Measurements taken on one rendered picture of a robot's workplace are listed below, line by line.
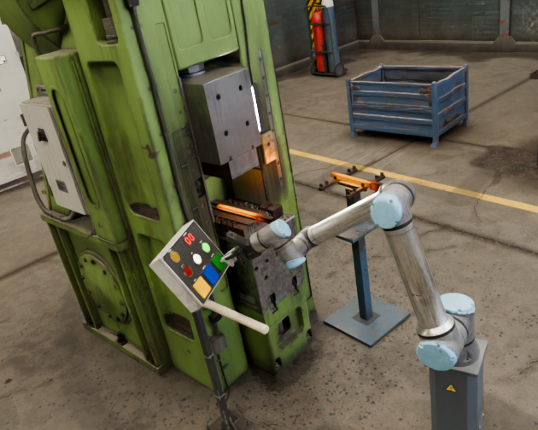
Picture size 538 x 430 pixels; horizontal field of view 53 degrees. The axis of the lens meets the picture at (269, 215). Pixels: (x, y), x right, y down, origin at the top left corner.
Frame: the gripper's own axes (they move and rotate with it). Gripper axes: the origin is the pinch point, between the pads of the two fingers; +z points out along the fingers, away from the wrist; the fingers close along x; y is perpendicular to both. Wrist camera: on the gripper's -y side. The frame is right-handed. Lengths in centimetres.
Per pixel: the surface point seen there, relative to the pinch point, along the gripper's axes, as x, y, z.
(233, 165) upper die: 37.7, -27.4, -13.6
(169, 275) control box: -27.0, -13.3, 5.6
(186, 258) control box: -14.8, -12.8, 3.0
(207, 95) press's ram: 31, -61, -30
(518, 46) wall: 803, 178, -125
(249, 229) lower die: 39.4, 5.5, 4.5
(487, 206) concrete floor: 248, 152, -57
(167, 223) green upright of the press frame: 14.5, -25.9, 22.9
